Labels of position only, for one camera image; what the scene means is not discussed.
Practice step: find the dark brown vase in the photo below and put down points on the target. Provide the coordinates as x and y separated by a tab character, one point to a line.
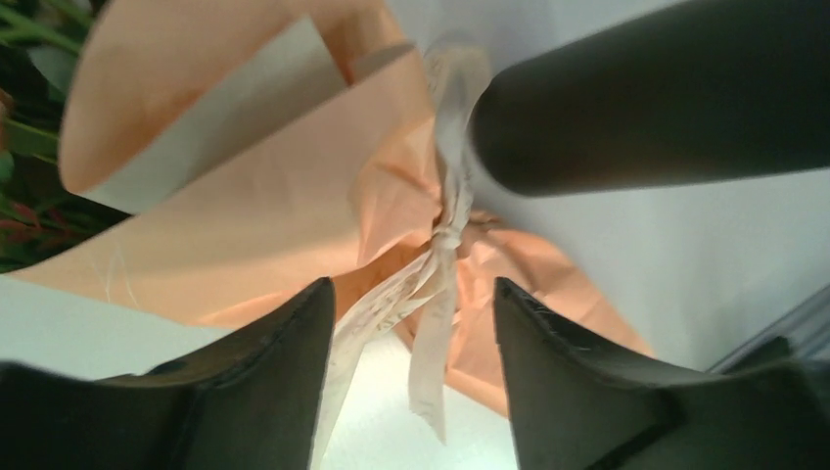
701	91

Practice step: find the cream ribbon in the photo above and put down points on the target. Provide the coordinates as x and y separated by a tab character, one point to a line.
427	284

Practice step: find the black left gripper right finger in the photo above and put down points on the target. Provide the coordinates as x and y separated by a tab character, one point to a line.
580	401

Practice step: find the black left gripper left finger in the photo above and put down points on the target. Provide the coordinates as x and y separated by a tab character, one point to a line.
249	400

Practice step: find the orange wrapping paper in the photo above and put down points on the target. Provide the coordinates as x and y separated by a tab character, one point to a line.
259	145

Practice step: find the pink white flower bouquet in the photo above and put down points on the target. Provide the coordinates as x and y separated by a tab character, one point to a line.
40	45

